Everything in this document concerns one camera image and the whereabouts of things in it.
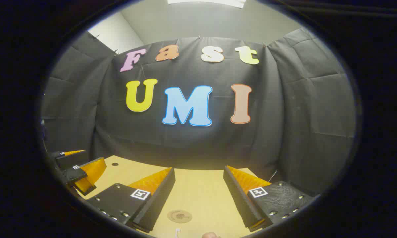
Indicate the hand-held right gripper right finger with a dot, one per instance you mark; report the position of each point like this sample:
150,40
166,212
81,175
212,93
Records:
238,201

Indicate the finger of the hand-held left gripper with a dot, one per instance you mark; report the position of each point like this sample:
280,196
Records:
69,160
92,173

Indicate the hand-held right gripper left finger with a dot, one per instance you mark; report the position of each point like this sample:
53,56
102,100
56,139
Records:
162,195

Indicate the round wooden coaster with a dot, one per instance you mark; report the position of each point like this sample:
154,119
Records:
179,216

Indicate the wooden desktop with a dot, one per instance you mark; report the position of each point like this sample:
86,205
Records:
198,195

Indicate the black backdrop cloth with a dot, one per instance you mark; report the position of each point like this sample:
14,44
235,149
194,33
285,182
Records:
191,145

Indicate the ceiling light panel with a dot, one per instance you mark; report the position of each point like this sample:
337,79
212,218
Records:
205,2

